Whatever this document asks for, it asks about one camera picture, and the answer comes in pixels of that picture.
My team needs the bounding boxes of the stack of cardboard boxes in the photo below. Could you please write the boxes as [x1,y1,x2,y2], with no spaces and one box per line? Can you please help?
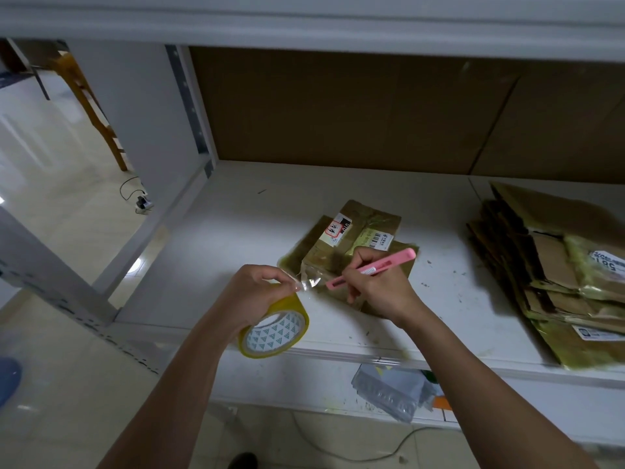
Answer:
[465,181,625,372]

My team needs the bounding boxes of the blue round object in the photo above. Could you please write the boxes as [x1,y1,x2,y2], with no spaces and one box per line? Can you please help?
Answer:
[0,355,23,409]

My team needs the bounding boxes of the person's left forearm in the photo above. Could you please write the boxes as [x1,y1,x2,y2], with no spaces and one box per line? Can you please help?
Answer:
[98,322,240,469]

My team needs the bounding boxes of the pink utility knife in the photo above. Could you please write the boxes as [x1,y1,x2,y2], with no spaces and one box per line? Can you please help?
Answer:
[323,247,418,292]

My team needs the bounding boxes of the barcode label cardboard box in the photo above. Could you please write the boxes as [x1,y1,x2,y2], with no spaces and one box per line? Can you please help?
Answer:
[277,198,420,315]

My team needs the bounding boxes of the person's right forearm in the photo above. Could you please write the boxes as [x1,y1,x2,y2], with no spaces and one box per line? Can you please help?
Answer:
[400,300,592,469]

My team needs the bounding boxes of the person's right hand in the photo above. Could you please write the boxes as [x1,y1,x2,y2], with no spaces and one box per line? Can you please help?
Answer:
[340,246,428,329]

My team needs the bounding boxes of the person's left hand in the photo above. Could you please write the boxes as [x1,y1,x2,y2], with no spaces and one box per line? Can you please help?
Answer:
[207,263,305,341]

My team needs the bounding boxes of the yellow tape roll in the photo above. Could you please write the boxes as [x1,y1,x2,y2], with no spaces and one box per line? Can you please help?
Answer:
[237,290,312,360]

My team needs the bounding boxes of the white metal shelf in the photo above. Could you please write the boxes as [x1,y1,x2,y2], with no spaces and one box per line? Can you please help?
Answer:
[0,0,625,450]

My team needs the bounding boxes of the wooden chair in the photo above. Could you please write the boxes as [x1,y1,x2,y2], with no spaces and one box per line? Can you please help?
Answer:
[48,50,134,175]

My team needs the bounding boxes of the white power strip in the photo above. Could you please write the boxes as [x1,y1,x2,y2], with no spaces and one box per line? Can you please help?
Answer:
[131,189,156,216]

